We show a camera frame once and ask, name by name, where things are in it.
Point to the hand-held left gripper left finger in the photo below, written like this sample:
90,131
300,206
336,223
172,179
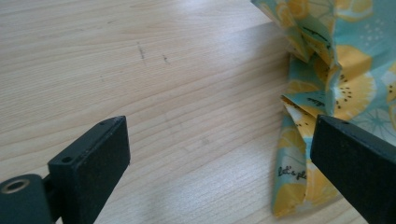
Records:
90,168

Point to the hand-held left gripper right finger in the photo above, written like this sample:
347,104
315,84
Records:
355,161

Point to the teal yellow lemon print cloth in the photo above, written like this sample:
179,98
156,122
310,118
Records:
351,77

